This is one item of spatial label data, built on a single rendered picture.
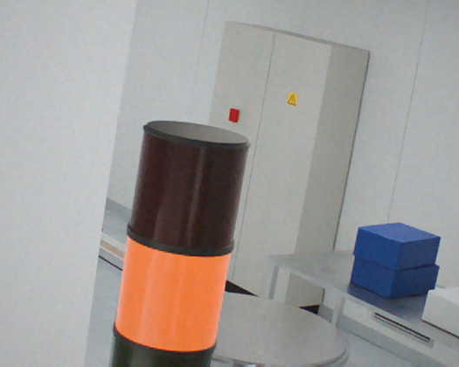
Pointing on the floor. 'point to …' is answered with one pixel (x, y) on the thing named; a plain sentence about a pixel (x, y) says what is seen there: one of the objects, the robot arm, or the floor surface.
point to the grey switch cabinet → (287, 148)
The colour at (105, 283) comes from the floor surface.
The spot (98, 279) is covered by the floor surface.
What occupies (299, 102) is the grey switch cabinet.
